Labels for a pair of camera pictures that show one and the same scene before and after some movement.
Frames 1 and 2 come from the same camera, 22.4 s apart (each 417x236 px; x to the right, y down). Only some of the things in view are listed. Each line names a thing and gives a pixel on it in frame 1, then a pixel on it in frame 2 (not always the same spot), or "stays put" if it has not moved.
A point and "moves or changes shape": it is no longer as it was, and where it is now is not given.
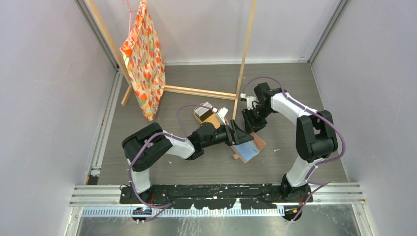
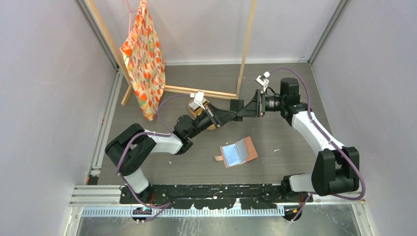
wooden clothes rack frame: [122, 70] stays put
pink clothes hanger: [128, 3] stays put
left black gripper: [239, 135] -> [218, 116]
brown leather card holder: [247, 150] moves or changes shape
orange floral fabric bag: [143, 55] stays put
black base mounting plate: [212, 196] stays put
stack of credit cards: [203, 112] moves or changes shape
